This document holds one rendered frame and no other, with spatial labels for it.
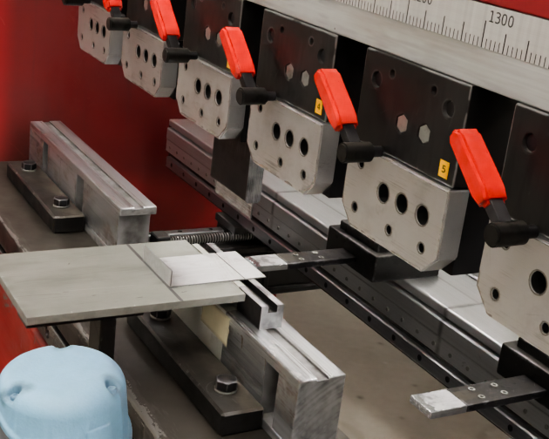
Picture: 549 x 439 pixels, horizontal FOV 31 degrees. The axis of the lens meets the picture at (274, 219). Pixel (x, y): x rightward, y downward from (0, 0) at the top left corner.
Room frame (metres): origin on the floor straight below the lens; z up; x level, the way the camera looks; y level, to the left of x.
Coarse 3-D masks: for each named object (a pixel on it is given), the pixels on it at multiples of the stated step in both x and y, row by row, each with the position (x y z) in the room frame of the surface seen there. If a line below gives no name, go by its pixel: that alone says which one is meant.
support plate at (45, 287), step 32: (0, 256) 1.12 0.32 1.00; (32, 256) 1.13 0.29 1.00; (64, 256) 1.14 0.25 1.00; (96, 256) 1.16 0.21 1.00; (128, 256) 1.17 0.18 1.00; (160, 256) 1.18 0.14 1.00; (32, 288) 1.04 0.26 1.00; (64, 288) 1.05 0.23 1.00; (96, 288) 1.06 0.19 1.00; (128, 288) 1.07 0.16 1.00; (160, 288) 1.08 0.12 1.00; (192, 288) 1.09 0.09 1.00; (224, 288) 1.11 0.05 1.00; (32, 320) 0.97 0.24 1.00; (64, 320) 0.99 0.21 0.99
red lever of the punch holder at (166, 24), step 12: (156, 0) 1.24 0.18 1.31; (168, 0) 1.24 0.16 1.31; (156, 12) 1.23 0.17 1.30; (168, 12) 1.23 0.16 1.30; (156, 24) 1.22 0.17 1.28; (168, 24) 1.21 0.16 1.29; (168, 36) 1.20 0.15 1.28; (168, 48) 1.19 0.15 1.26; (180, 48) 1.19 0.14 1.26; (168, 60) 1.18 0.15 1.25; (180, 60) 1.19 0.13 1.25
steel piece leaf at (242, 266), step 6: (228, 252) 1.22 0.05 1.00; (234, 252) 1.22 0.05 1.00; (222, 258) 1.20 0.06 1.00; (228, 258) 1.20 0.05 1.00; (234, 258) 1.20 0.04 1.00; (240, 258) 1.20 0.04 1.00; (228, 264) 1.18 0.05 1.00; (234, 264) 1.18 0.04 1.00; (240, 264) 1.18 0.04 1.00; (246, 264) 1.19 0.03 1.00; (240, 270) 1.16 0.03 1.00; (246, 270) 1.17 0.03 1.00; (252, 270) 1.17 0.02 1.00; (258, 270) 1.17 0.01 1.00; (246, 276) 1.15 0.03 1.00; (252, 276) 1.15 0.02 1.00; (258, 276) 1.15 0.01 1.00; (264, 276) 1.15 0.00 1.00
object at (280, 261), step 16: (336, 240) 1.30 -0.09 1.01; (352, 240) 1.27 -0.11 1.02; (368, 240) 1.25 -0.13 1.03; (256, 256) 1.21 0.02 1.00; (272, 256) 1.22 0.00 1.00; (288, 256) 1.23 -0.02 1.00; (304, 256) 1.23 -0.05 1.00; (320, 256) 1.24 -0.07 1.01; (336, 256) 1.25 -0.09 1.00; (352, 256) 1.25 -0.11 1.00; (368, 256) 1.23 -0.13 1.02; (384, 256) 1.22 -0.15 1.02; (368, 272) 1.23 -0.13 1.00; (384, 272) 1.22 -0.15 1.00; (400, 272) 1.24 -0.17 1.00; (416, 272) 1.25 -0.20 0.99; (432, 272) 1.27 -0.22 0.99
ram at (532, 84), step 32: (256, 0) 1.10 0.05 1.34; (288, 0) 1.04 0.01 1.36; (320, 0) 0.98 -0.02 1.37; (480, 0) 0.79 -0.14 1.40; (512, 0) 0.75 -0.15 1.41; (544, 0) 0.73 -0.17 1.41; (352, 32) 0.93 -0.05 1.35; (384, 32) 0.89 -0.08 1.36; (416, 32) 0.85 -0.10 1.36; (448, 64) 0.81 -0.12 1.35; (480, 64) 0.77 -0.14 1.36; (512, 64) 0.74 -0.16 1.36; (512, 96) 0.74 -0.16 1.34; (544, 96) 0.71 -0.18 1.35
